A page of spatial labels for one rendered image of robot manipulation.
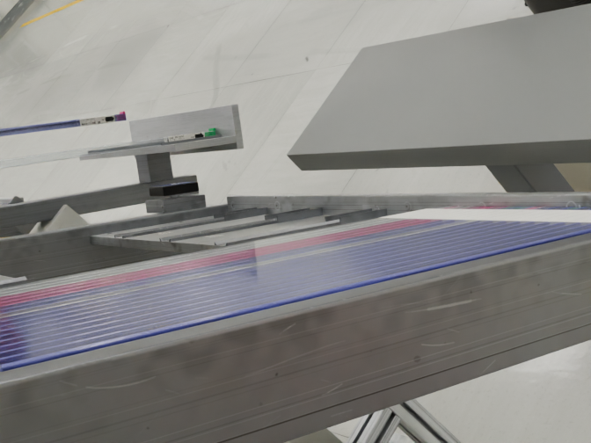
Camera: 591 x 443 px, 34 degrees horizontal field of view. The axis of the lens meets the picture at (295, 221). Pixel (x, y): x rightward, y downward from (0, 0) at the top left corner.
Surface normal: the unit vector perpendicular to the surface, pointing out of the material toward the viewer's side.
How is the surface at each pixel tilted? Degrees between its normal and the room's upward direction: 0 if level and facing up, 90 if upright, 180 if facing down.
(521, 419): 0
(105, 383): 90
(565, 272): 90
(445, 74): 0
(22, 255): 90
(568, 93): 0
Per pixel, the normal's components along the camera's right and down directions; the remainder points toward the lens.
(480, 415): -0.63, -0.63
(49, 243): 0.58, 0.02
